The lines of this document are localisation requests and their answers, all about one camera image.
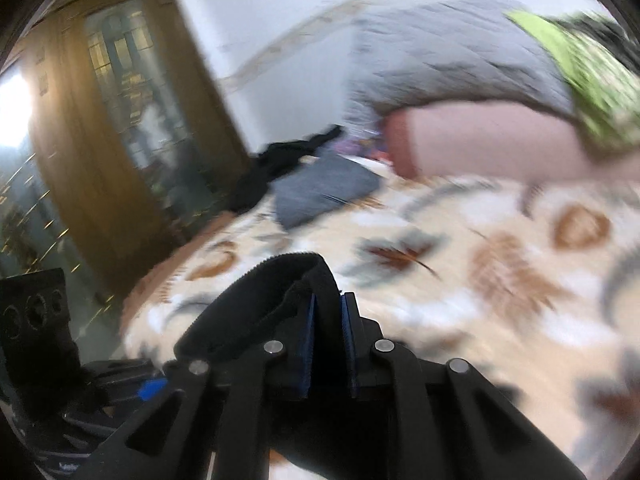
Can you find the black cloth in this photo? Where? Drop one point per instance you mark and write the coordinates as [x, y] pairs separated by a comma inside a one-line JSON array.
[[280, 160]]

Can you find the grey quilted blanket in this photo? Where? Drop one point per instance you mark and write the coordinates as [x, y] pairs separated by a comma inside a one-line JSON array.
[[440, 55]]

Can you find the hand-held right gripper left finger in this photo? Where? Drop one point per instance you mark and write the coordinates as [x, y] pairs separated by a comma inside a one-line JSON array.
[[306, 347]]

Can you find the black pants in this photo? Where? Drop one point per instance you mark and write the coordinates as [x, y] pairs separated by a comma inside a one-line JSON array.
[[260, 290]]

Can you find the colourful printed magazines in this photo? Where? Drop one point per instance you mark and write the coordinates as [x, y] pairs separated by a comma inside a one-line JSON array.
[[356, 147]]

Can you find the grey pants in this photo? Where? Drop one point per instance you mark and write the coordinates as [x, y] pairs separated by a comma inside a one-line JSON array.
[[320, 190]]

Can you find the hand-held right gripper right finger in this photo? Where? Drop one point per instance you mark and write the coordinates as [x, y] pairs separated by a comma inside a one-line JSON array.
[[349, 345]]

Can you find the dark cloth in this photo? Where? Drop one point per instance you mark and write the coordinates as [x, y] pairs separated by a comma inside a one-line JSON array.
[[600, 30]]

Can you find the leaf print plush blanket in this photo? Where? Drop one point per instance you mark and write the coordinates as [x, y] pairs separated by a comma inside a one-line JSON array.
[[500, 310]]

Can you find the wooden glass door cabinet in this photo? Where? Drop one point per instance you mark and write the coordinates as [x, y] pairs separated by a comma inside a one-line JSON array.
[[80, 160]]

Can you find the green patterned blanket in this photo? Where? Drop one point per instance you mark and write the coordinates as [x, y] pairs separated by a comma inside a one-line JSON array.
[[595, 90]]

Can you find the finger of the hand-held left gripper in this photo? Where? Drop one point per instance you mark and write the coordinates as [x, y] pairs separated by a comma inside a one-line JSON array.
[[142, 391]]

